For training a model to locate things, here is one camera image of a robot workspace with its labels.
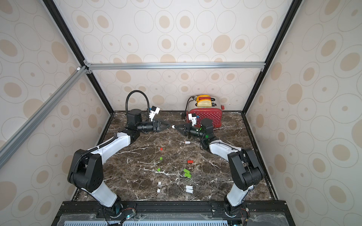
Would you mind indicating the yellow toast front slice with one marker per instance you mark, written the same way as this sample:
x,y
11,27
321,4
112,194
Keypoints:
x,y
204,103

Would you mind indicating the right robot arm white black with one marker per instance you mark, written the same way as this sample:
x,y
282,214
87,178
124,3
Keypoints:
x,y
245,168

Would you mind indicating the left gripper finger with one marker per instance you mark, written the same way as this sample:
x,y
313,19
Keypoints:
x,y
163,124
162,128

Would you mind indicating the white usb drive lower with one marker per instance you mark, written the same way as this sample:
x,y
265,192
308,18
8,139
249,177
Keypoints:
x,y
189,191

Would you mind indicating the right black frame post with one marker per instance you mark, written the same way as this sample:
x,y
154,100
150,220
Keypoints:
x,y
290,15

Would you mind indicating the left diagonal aluminium rail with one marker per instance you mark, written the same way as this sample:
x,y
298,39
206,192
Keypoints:
x,y
16,141

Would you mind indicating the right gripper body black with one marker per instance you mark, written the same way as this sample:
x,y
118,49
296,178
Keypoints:
x,y
188,131

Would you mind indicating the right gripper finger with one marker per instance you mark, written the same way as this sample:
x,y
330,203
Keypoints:
x,y
181,130
181,125

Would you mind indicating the black frame post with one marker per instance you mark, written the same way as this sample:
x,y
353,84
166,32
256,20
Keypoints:
x,y
290,15
62,26

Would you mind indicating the yellow toast back slice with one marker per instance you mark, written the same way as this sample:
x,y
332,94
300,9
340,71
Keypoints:
x,y
203,97

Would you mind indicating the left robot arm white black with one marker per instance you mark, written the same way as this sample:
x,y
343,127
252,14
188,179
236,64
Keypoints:
x,y
86,169

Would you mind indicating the horizontal aluminium rail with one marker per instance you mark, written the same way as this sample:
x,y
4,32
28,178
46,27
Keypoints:
x,y
170,66

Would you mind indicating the red toaster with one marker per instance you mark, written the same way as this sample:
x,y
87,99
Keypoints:
x,y
213,113

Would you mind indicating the left black frame post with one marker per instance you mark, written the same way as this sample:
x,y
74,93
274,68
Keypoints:
x,y
62,26

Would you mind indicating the yellow toast slice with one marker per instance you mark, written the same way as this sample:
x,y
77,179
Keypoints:
x,y
203,97
204,103

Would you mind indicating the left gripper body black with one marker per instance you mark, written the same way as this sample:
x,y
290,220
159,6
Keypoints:
x,y
147,126

